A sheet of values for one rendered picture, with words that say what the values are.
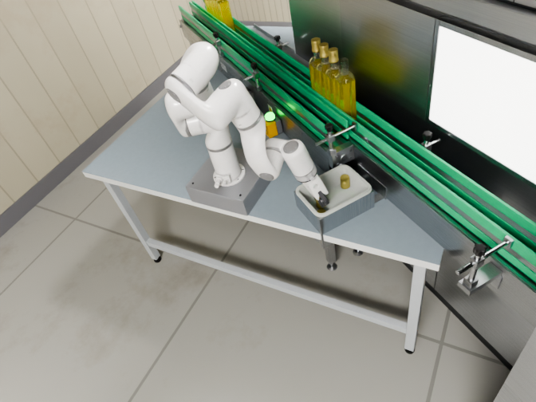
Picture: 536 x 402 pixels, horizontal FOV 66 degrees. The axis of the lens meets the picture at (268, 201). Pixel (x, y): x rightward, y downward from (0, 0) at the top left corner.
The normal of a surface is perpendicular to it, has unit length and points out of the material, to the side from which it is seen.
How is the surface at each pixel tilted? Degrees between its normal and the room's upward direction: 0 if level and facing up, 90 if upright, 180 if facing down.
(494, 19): 90
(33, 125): 90
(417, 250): 0
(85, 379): 0
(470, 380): 0
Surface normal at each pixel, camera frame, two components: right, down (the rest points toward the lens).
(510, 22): -0.87, 0.44
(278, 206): -0.18, -0.69
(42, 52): 0.88, 0.21
